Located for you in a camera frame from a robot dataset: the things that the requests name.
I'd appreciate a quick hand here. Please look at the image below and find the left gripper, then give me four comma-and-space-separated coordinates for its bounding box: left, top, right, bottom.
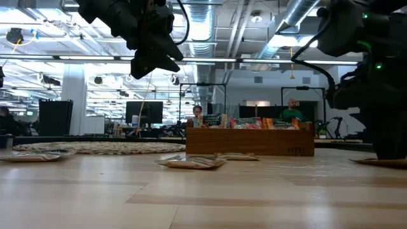
125, 8, 184, 80

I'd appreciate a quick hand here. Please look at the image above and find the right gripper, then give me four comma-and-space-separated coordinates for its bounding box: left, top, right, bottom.
327, 68, 407, 160

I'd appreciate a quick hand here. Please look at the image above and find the beige herbal tea packet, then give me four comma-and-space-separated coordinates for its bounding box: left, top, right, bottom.
216, 151, 261, 162
155, 155, 227, 170
0, 149, 77, 163
203, 113, 228, 128
349, 157, 407, 169

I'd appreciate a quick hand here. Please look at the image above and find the red strawberry tea packet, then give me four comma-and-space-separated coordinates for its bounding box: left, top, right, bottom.
229, 116, 263, 130

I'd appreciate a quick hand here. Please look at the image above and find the wooden tea organizer box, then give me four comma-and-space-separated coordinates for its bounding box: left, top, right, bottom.
185, 121, 315, 157

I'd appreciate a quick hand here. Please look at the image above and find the black computer monitor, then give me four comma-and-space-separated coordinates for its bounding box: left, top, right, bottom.
125, 101, 164, 125

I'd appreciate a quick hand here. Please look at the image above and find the person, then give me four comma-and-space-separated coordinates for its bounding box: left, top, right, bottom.
0, 106, 20, 137
279, 97, 305, 122
190, 104, 206, 128

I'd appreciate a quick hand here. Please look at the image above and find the small potted plant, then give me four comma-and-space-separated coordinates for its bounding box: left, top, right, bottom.
316, 120, 329, 139

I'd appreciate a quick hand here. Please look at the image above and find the long ceiling light strip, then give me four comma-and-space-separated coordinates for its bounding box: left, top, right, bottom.
59, 55, 115, 60
302, 60, 359, 66

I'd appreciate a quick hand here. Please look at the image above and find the round ceiling sensor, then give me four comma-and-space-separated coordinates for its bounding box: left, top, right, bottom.
249, 10, 263, 24

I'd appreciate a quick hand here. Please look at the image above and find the white square pillar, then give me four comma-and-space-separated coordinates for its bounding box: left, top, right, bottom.
60, 63, 88, 136

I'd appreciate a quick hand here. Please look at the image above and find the round woven straw placemat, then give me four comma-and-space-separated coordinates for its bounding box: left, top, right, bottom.
12, 141, 187, 156

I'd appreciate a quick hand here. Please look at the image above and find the bright ceiling light panel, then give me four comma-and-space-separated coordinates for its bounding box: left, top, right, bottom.
268, 34, 319, 48

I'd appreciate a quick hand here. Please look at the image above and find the black office cabinet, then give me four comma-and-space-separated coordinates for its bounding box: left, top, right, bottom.
38, 99, 74, 137

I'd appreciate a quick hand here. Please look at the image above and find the black ceiling device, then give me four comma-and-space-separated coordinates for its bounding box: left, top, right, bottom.
5, 27, 25, 45

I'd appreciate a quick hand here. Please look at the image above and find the silver ventilation duct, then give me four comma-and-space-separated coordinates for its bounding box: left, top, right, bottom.
254, 0, 322, 61
181, 0, 219, 58

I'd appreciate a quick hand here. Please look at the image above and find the black metal rig frame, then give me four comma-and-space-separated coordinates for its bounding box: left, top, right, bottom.
280, 85, 327, 128

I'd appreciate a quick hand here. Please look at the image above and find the yellow hanging cord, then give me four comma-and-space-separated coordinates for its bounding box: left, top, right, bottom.
289, 46, 296, 80

